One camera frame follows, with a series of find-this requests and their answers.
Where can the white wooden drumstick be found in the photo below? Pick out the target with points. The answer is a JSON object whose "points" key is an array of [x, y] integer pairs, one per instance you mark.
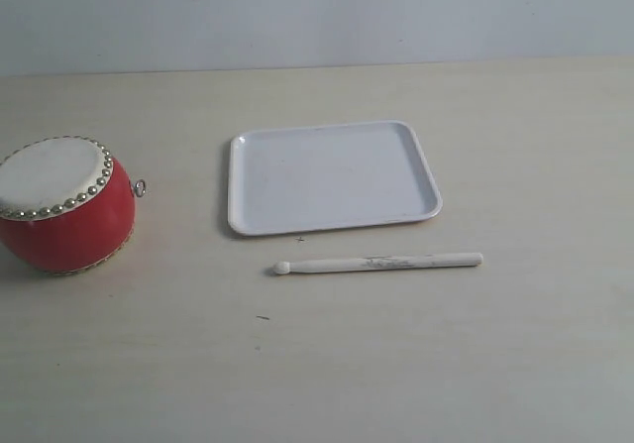
{"points": [[352, 265]]}

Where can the red small drum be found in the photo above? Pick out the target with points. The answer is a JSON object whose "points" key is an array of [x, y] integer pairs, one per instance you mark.
{"points": [[67, 204]]}

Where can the white plastic tray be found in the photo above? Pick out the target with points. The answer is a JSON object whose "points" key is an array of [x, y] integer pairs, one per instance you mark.
{"points": [[320, 178]]}

